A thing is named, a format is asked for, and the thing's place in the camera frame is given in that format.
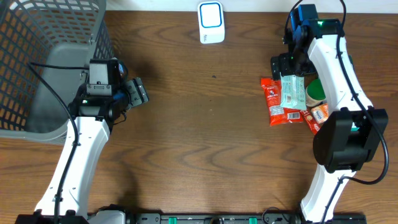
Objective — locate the grey plastic mesh basket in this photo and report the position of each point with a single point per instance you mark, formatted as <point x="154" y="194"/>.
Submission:
<point x="46" y="47"/>

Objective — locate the green-lid white jar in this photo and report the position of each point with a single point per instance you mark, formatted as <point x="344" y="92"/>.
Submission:
<point x="315" y="94"/>

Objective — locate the light teal snack packet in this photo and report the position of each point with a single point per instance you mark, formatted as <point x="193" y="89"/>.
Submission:
<point x="293" y="92"/>

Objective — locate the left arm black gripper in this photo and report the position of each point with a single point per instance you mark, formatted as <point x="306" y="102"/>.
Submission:
<point x="138" y="91"/>

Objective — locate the small yellow-orange packet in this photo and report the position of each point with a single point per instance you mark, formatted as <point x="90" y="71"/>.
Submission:
<point x="320" y="113"/>

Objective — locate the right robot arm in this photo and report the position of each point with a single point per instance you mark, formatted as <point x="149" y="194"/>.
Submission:
<point x="354" y="130"/>

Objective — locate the orange-red snack bag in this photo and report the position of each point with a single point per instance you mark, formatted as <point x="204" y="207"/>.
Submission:
<point x="277" y="114"/>

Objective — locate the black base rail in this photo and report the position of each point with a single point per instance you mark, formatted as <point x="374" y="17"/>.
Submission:
<point x="230" y="218"/>

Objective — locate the red stick packet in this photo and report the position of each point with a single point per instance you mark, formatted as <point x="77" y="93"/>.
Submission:
<point x="309" y="118"/>

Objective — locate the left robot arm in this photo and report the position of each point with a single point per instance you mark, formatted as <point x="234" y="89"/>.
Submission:
<point x="95" y="109"/>

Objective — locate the white barcode scanner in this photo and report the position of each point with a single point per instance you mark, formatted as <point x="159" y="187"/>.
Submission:
<point x="211" y="22"/>

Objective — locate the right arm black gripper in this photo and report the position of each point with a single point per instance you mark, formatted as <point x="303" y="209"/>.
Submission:
<point x="287" y="69"/>

